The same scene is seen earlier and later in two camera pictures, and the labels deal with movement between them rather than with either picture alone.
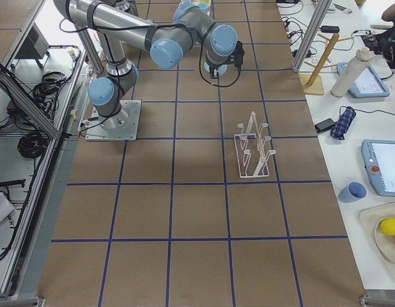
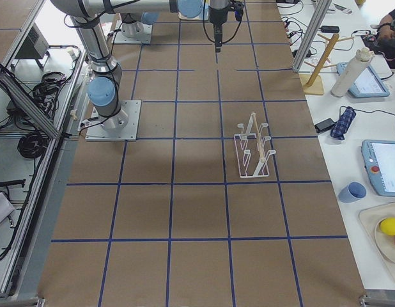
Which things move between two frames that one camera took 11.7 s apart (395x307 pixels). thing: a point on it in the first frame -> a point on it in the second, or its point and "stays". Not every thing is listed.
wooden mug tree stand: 312,84 stays
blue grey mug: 353,192 stays
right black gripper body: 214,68 -> 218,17
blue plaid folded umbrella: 342,125 stays
